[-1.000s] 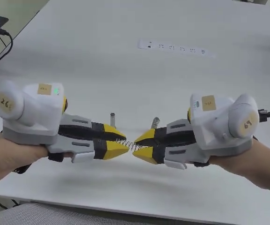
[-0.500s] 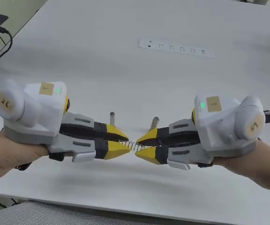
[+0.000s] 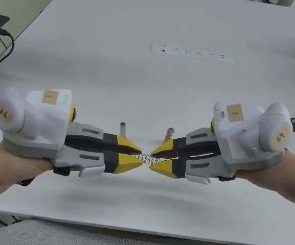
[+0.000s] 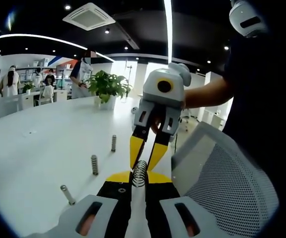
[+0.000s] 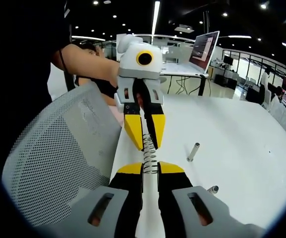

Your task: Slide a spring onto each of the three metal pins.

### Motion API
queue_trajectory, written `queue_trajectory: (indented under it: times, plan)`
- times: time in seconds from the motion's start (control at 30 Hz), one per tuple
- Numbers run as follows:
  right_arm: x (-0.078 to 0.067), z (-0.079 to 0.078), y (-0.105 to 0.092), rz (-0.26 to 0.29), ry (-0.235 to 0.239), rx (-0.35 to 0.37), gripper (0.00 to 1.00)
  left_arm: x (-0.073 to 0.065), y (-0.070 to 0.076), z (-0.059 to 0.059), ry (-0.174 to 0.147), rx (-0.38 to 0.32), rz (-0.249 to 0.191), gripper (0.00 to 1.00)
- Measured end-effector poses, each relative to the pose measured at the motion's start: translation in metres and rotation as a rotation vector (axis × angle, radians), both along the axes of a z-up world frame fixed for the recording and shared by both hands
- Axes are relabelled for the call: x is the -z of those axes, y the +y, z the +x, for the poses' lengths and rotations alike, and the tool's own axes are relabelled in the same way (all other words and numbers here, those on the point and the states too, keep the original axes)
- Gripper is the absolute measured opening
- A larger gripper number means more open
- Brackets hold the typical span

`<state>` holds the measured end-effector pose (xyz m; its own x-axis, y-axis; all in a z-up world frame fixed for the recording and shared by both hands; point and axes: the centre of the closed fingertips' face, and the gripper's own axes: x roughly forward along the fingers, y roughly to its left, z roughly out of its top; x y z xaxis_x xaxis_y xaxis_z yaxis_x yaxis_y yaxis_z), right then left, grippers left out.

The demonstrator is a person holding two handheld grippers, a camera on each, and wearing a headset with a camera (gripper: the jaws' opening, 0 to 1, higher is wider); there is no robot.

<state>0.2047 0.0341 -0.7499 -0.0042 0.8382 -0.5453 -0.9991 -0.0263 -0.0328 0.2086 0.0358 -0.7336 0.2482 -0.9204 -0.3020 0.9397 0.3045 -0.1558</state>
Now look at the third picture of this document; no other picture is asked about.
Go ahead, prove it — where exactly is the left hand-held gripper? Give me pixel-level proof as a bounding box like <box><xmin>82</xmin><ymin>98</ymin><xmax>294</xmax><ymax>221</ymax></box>
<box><xmin>0</xmin><ymin>87</ymin><xmax>144</xmax><ymax>179</ymax></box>

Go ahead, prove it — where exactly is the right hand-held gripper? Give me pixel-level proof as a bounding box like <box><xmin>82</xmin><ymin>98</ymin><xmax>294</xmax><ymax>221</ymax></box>
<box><xmin>149</xmin><ymin>102</ymin><xmax>294</xmax><ymax>186</ymax></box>

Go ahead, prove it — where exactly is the person's right hand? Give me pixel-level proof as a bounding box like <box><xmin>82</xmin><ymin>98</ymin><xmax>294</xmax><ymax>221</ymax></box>
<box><xmin>235</xmin><ymin>149</ymin><xmax>295</xmax><ymax>205</ymax></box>

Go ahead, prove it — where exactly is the person's left hand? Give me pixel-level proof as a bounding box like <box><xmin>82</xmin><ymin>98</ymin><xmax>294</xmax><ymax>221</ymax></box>
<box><xmin>0</xmin><ymin>142</ymin><xmax>55</xmax><ymax>199</ymax></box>

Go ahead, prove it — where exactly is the white power strip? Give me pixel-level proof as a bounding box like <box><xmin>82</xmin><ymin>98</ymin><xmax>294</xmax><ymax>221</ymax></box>
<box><xmin>150</xmin><ymin>42</ymin><xmax>235</xmax><ymax>65</ymax></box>

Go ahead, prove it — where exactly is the black looped cable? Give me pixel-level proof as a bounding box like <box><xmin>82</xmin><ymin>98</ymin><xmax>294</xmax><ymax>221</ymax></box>
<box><xmin>0</xmin><ymin>27</ymin><xmax>15</xmax><ymax>72</ymax></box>

